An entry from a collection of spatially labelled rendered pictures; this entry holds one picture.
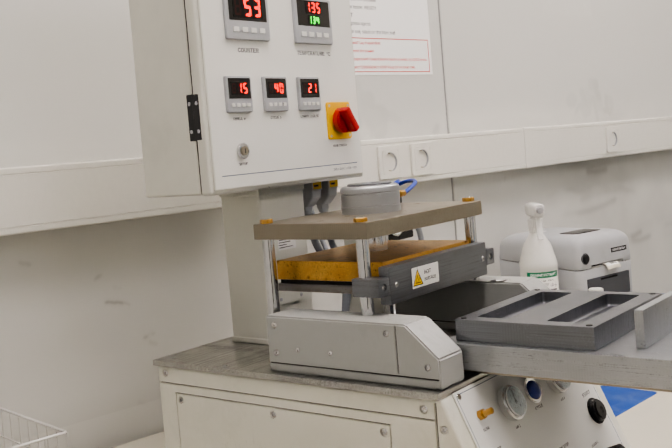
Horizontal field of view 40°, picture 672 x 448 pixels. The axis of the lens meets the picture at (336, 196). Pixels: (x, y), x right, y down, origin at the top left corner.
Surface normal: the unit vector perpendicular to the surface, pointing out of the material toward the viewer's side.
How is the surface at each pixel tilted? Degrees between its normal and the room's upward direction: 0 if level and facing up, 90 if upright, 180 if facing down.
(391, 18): 90
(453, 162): 90
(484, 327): 90
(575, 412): 65
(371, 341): 90
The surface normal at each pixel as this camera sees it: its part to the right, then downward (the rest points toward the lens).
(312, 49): 0.78, -0.04
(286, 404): -0.62, 0.09
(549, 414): 0.67, -0.45
